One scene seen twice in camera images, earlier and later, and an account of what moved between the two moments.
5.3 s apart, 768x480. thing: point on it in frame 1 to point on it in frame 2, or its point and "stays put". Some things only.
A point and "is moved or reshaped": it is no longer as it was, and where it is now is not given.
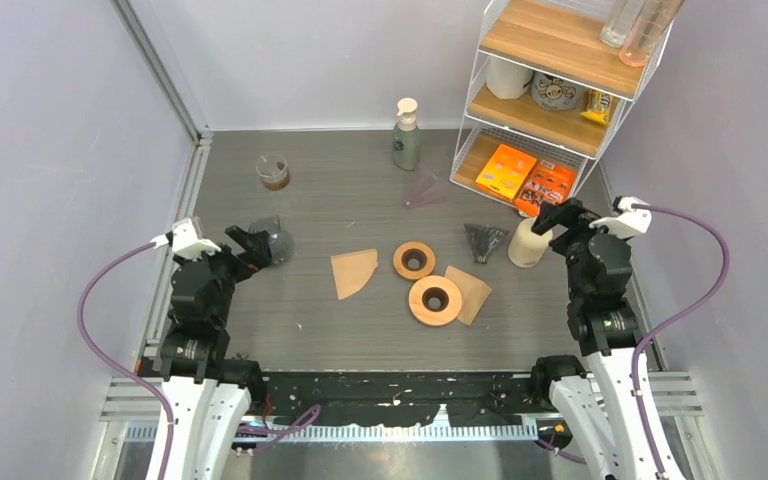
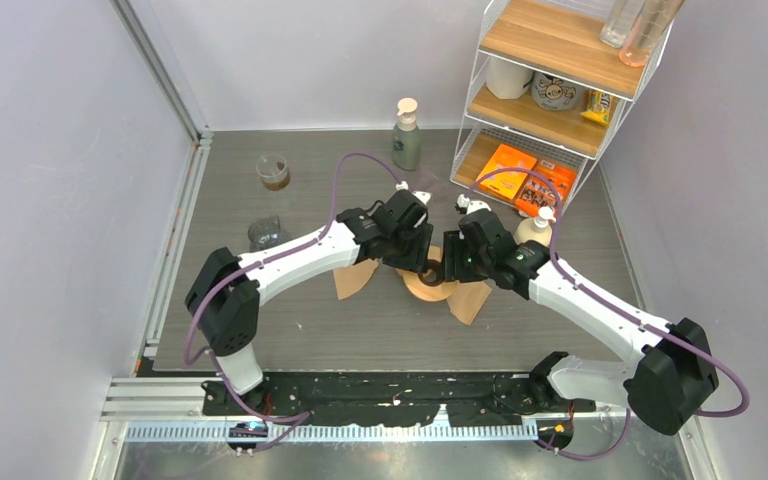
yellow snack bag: (599, 107) stays put
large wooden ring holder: (435, 300) is moved or reshaped
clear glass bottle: (620, 18) stays put
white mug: (507, 80) stays put
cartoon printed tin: (551, 92) stays put
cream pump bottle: (527, 248) stays put
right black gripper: (572, 214) to (453, 244)
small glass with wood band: (273, 172) stays put
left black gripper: (257, 255) to (417, 261)
